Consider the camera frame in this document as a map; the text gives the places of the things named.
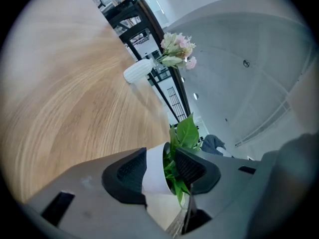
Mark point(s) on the blue-grey cloth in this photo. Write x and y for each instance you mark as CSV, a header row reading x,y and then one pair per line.
x,y
211,143

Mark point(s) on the green potted plant white pot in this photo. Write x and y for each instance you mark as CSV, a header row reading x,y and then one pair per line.
x,y
155,173

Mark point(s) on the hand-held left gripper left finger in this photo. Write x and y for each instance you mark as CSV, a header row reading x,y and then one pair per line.
x,y
94,203

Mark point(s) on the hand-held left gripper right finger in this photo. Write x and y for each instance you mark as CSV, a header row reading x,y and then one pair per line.
x,y
219,190

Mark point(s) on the white vase with pink flowers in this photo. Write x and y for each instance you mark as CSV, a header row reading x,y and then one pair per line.
x,y
137,71

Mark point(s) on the person's dark grey clothing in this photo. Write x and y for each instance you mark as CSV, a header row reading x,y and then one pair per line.
x,y
286,183

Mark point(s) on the white railing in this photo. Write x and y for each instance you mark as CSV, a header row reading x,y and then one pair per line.
x,y
264,126

